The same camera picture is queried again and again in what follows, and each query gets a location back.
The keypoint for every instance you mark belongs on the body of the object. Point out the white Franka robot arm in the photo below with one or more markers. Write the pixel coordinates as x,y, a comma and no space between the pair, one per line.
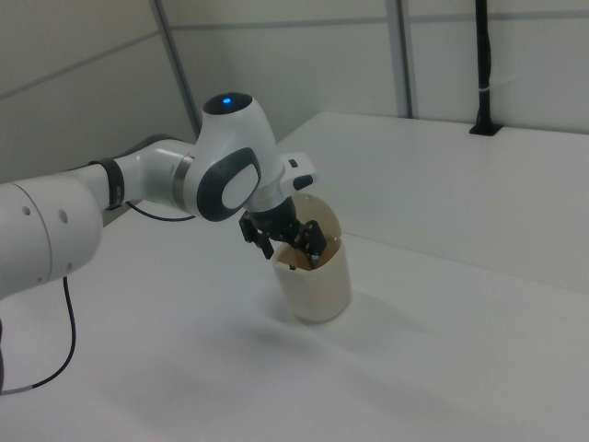
221,152

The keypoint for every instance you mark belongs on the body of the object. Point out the grey partition post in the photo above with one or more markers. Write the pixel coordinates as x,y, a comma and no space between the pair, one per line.
405,55
179,69

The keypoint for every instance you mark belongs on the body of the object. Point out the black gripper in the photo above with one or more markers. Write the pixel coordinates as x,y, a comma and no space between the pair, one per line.
276,221

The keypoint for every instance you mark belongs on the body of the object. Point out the small white bin with lid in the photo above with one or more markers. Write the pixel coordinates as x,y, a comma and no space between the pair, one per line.
317,290

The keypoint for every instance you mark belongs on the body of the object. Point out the black pole with base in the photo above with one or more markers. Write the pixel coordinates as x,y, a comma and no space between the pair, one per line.
483,69

